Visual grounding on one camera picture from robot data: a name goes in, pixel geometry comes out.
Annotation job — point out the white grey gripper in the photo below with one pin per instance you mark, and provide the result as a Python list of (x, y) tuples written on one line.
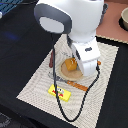
[(86, 55)]

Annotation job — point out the yellow butter box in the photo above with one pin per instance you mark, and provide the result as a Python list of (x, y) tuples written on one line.
[(60, 92)]

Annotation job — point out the brown toy sausage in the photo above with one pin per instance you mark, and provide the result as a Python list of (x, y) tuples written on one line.
[(51, 62)]

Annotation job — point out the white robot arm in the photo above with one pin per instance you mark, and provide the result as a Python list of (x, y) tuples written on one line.
[(78, 19)]

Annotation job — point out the round beige plate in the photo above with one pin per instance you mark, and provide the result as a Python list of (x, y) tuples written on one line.
[(72, 75)]

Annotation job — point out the pink wooden board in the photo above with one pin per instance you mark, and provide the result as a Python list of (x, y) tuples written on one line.
[(110, 28)]

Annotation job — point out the beige bowl at edge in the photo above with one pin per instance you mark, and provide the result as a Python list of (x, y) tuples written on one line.
[(124, 18)]

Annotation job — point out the woven beige placemat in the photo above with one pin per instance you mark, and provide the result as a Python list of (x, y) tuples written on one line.
[(36, 90)]

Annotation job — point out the fork with wooden handle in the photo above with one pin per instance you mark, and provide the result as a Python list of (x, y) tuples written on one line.
[(76, 85)]

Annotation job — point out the blue wire basket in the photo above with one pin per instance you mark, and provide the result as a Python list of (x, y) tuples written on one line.
[(8, 5)]

